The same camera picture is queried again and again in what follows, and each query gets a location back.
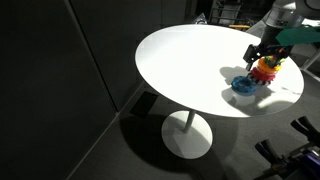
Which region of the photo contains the red toy ring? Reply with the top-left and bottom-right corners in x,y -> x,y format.
250,66 -> 277,83

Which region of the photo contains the orange bumpy toy ring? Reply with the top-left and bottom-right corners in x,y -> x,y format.
257,58 -> 283,75

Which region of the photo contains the purple object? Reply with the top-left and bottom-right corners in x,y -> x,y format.
299,151 -> 320,179

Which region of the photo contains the black floor plate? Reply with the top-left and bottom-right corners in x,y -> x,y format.
129,91 -> 160,118

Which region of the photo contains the black and white striped ring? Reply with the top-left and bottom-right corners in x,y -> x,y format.
247,73 -> 273,87

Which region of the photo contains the black handled clamp tool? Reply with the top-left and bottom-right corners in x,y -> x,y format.
254,115 -> 320,180

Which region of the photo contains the yellow bar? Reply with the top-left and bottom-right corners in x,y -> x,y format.
228,24 -> 251,31

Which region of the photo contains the metal rack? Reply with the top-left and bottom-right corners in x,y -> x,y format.
209,0 -> 256,26

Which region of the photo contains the white chair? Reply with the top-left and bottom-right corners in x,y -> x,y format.
245,18 -> 272,38

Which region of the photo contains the green bumpy toy ring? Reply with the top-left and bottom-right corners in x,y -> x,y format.
264,54 -> 287,68

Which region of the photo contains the green flat panel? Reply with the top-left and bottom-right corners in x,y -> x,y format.
274,25 -> 320,47

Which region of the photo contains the blue dotted toy ring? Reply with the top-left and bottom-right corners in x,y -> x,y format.
230,75 -> 259,97

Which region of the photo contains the white table pedestal base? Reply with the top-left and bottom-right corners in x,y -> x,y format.
161,109 -> 214,160

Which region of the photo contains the white side table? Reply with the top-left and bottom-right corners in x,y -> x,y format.
299,18 -> 320,83

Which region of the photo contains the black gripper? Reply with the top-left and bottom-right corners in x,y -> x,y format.
242,42 -> 294,72

